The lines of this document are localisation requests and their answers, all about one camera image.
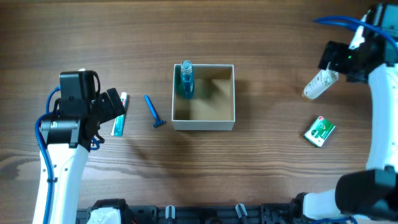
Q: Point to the green white small box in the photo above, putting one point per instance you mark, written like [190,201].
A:
[319,131]

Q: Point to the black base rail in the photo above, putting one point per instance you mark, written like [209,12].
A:
[266,213]

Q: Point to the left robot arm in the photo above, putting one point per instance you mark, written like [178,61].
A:
[66,133]

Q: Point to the toothpaste tube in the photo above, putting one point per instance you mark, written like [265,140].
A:
[118,126]

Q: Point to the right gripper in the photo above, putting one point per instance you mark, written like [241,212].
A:
[331,57]

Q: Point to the white lotion tube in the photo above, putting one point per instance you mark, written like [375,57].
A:
[321,82]

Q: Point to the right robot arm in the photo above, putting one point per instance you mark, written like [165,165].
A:
[370,58]

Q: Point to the blue disposable razor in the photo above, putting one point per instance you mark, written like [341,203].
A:
[158,121]

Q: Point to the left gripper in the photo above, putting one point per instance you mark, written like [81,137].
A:
[101,104]

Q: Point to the blue mouthwash bottle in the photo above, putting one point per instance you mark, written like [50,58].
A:
[186,86]

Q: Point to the white open cardboard box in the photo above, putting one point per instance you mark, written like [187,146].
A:
[212,107]

